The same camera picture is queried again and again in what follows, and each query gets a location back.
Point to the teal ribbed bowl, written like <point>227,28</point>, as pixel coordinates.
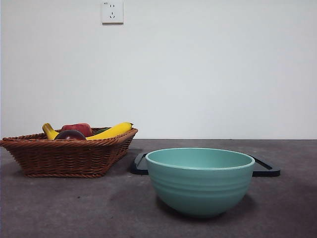
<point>200,188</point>

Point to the dark purple plum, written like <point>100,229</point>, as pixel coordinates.
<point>70,136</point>

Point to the yellow banana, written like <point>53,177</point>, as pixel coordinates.
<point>114,130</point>

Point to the black rectangular tray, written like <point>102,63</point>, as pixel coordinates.
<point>138,168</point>

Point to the green vegetable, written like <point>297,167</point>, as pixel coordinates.
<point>101,130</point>

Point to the red apple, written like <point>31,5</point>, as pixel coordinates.
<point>78,127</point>

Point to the brown wicker basket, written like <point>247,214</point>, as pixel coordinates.
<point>67,158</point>

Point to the white wall socket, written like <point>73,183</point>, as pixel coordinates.
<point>116,18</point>

